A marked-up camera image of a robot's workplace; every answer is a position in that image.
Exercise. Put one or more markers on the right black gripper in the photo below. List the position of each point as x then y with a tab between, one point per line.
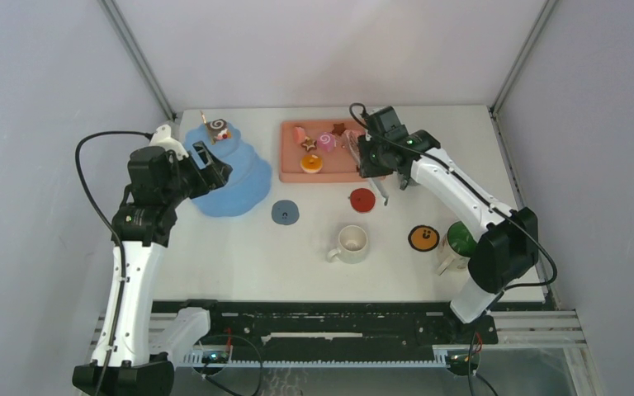
369	169

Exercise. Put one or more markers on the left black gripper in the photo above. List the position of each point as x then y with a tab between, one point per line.
213	176

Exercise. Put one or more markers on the metal serving tongs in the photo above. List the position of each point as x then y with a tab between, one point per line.
375	184

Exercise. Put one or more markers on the dark green ceramic mug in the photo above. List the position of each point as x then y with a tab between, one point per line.
404	180

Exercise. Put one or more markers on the brown swirl roll cake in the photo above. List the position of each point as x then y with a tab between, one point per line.
218	130

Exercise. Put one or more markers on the blue three-tier cake stand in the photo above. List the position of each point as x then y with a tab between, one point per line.
248	183

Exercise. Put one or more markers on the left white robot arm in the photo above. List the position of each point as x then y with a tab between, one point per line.
124	362

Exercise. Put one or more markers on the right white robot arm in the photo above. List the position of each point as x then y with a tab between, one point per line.
506	245

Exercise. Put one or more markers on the brown star cookie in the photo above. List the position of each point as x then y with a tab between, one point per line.
338	129

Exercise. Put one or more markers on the pink dessert tray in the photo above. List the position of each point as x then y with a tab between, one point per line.
319	151

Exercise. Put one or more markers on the red round coaster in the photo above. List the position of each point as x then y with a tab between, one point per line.
362	200

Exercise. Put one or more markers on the pink swirl roll cake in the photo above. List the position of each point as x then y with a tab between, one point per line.
326	142

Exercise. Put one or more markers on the orange glazed donut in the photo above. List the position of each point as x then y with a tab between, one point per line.
311	163

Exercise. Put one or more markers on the iced star cookie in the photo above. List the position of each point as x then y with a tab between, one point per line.
308	144

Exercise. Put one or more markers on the pink cake slice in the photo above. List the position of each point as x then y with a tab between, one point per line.
298	134

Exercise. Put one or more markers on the orange round coaster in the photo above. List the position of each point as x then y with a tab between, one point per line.
423	238

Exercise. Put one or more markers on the cream ceramic mug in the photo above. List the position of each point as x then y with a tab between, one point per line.
352	246

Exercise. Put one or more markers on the floral mug green inside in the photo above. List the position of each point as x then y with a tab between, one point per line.
456	249

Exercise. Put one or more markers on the blue-grey round coaster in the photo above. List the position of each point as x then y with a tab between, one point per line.
285	212

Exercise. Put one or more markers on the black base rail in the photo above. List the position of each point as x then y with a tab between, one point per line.
334	332

